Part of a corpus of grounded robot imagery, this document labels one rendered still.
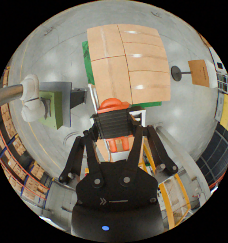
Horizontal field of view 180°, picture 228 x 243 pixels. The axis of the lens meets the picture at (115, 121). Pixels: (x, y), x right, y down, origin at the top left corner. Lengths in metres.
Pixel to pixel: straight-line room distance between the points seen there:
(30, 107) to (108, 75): 0.80
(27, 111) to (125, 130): 0.68
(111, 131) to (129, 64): 0.83
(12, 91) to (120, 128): 0.62
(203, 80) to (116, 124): 1.38
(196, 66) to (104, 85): 1.40
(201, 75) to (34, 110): 1.92
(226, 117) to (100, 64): 7.47
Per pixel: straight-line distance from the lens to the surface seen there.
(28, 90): 0.66
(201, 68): 1.41
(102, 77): 0.86
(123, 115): 0.15
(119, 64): 0.90
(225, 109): 7.29
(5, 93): 0.58
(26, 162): 8.99
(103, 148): 0.65
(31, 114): 0.70
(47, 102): 0.78
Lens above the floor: 1.38
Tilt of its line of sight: 65 degrees down
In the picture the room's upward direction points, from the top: 176 degrees clockwise
